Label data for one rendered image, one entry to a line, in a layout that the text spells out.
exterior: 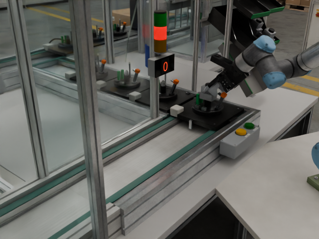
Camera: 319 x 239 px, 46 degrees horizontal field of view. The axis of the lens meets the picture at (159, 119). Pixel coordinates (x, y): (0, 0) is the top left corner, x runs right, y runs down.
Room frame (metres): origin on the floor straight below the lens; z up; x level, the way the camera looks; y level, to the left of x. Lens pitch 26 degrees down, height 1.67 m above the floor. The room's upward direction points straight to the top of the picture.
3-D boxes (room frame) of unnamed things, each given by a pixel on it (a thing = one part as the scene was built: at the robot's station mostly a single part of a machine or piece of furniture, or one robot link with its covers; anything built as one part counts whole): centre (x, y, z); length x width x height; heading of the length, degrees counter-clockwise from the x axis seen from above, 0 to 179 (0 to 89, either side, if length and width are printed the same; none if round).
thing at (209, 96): (1.54, -0.21, 1.06); 0.08 x 0.04 x 0.07; 51
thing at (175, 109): (1.52, -0.08, 0.97); 0.05 x 0.05 x 0.04; 51
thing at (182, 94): (1.69, -0.02, 1.01); 0.24 x 0.24 x 0.13; 51
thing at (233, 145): (1.33, -0.33, 0.93); 0.21 x 0.07 x 0.06; 141
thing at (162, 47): (1.46, 0.00, 1.28); 0.05 x 0.05 x 0.05
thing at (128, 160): (1.31, -0.01, 0.91); 0.84 x 0.28 x 0.10; 141
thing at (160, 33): (1.46, 0.00, 1.33); 0.05 x 0.05 x 0.05
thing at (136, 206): (1.22, -0.16, 0.91); 0.89 x 0.06 x 0.11; 141
